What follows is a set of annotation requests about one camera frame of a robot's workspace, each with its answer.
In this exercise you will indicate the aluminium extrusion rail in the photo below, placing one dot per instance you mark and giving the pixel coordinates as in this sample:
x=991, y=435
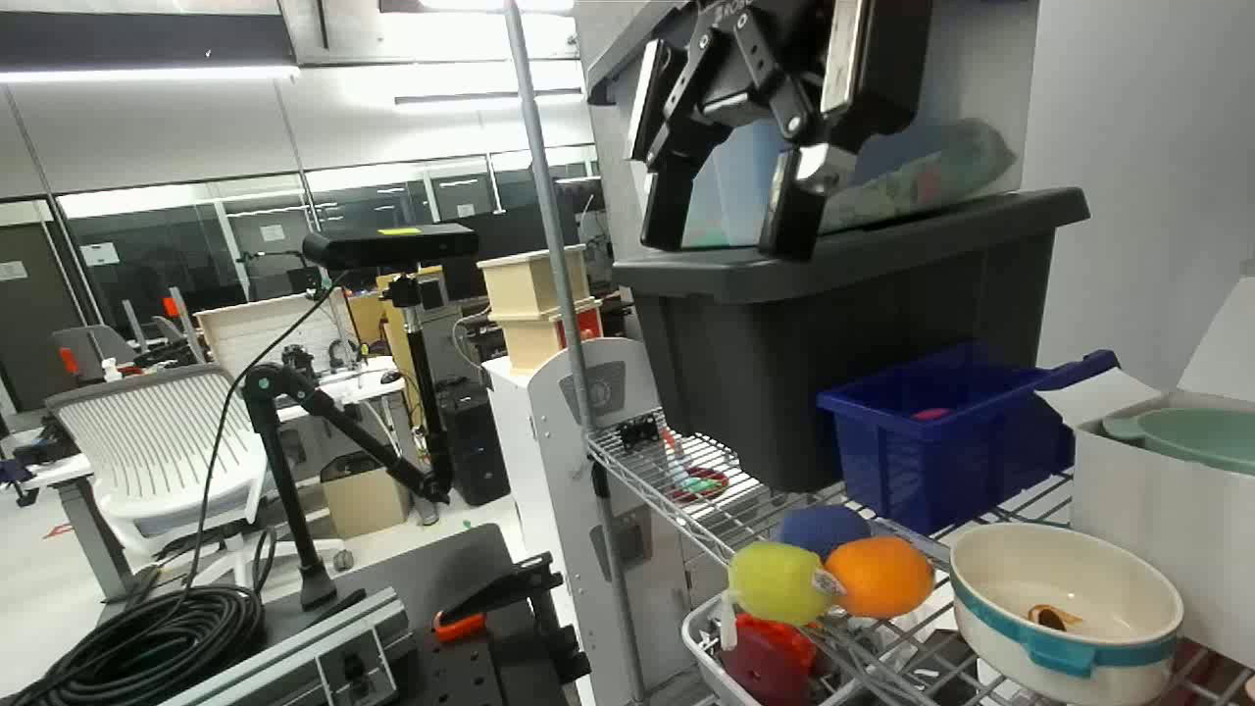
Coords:
x=301, y=650

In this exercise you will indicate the red plastic item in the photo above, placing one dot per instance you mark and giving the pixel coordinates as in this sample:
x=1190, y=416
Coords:
x=771, y=662

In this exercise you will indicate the small brown cardboard box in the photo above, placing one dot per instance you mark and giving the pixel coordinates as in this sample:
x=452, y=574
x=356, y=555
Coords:
x=366, y=505

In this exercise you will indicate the pink toy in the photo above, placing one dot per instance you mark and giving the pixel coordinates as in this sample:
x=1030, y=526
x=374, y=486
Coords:
x=931, y=414

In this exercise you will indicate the black stereo camera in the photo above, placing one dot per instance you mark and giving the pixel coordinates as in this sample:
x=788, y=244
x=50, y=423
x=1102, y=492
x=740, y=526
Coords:
x=391, y=244

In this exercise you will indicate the blue fuzzy ball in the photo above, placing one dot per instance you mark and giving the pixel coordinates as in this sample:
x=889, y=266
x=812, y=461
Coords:
x=826, y=526

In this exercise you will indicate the dark grey storage tote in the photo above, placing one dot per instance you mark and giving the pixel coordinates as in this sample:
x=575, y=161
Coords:
x=787, y=355

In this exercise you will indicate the white basket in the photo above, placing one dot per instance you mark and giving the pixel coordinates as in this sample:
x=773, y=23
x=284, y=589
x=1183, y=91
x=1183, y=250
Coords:
x=701, y=642

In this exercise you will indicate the brown doll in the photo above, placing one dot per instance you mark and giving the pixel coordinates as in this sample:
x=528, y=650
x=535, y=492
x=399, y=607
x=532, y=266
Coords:
x=1045, y=615

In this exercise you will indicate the blue plastic bin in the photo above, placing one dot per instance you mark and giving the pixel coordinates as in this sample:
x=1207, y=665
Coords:
x=943, y=458

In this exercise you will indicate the translucent storage bin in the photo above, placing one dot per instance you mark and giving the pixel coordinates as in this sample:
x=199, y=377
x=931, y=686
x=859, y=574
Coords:
x=943, y=172

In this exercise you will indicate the black computer tower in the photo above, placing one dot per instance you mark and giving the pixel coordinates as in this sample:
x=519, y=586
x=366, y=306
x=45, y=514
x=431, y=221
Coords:
x=471, y=446

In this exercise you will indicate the beige stacked containers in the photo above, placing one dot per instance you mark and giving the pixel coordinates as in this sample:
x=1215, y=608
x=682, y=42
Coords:
x=532, y=297

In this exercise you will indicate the white mesh office chair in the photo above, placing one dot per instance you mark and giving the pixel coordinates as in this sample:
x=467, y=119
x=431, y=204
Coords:
x=158, y=446

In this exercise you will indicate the black camera stand pole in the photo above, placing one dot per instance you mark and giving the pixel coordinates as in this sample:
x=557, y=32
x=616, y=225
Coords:
x=420, y=377

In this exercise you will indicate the orange fuzzy ball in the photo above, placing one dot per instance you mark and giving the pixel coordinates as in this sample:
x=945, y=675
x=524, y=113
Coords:
x=884, y=574

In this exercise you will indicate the white panel board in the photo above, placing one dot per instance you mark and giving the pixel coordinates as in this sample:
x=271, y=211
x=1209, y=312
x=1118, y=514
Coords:
x=259, y=334

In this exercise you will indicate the green bowl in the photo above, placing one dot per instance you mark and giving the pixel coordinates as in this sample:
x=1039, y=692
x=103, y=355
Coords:
x=1200, y=435

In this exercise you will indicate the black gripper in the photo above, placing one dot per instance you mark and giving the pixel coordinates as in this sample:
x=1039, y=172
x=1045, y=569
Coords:
x=876, y=66

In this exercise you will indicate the black work table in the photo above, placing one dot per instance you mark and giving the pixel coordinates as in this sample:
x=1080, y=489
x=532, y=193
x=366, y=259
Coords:
x=456, y=574

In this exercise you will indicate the yellow fuzzy ball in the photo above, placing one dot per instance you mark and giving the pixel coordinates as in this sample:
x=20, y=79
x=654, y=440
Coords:
x=777, y=581

